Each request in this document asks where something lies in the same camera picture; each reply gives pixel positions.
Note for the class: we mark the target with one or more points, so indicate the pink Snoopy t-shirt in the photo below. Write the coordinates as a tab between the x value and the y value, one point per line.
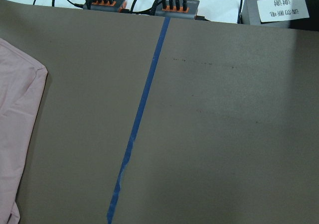
22	81

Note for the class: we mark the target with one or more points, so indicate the upper orange USB hub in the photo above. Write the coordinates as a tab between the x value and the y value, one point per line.
116	6

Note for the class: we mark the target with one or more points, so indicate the brown paper table cover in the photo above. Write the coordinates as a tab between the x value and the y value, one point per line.
151	120

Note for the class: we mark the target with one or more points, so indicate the orange usb hub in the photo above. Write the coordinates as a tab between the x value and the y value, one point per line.
185	10
116	6

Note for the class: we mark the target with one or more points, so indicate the lower orange USB hub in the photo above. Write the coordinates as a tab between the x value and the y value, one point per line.
185	10

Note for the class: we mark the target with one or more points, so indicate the black box with label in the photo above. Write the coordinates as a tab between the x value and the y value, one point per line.
294	14

